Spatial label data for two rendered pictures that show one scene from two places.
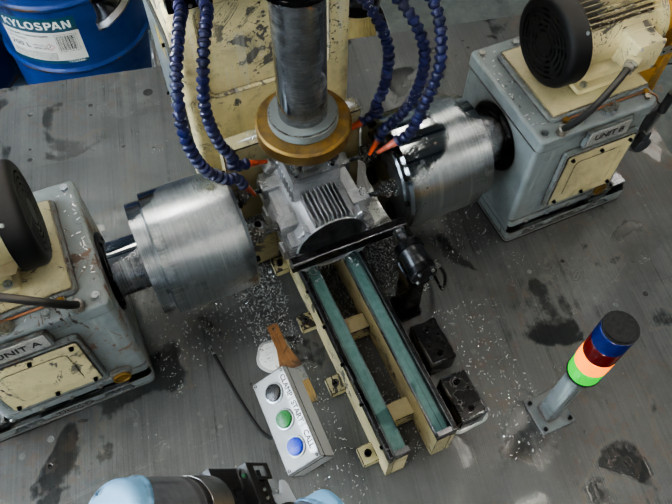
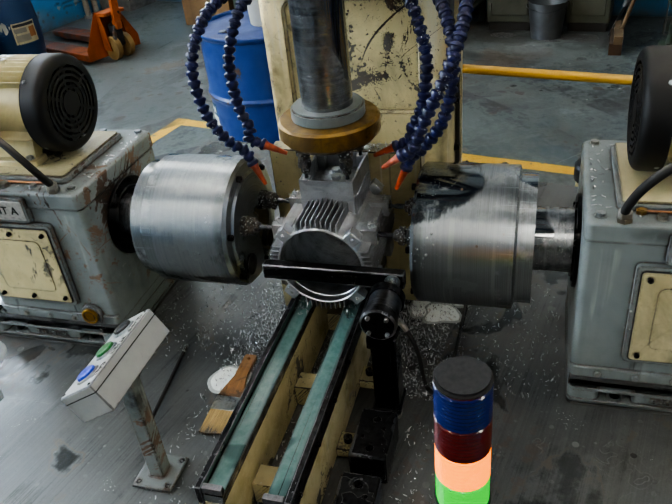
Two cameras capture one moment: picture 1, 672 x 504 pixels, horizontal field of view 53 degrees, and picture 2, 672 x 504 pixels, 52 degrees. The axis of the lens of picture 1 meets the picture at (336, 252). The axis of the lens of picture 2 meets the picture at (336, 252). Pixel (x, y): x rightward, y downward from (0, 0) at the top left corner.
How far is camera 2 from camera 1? 0.86 m
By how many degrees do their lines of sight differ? 38
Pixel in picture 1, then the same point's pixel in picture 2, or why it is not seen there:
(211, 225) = (200, 181)
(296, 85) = (300, 49)
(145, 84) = not seen: hidden behind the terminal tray
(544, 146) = (592, 229)
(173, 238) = (165, 179)
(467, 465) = not seen: outside the picture
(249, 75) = not seen: hidden behind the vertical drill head
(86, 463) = (19, 377)
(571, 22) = (651, 65)
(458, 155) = (483, 211)
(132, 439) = (63, 379)
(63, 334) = (41, 219)
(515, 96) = (597, 180)
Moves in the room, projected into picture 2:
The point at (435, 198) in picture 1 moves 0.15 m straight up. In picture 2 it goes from (440, 253) to (438, 170)
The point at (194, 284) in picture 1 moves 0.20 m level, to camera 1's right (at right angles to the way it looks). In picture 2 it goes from (161, 231) to (237, 264)
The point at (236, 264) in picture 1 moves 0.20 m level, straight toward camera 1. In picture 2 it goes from (203, 228) to (134, 294)
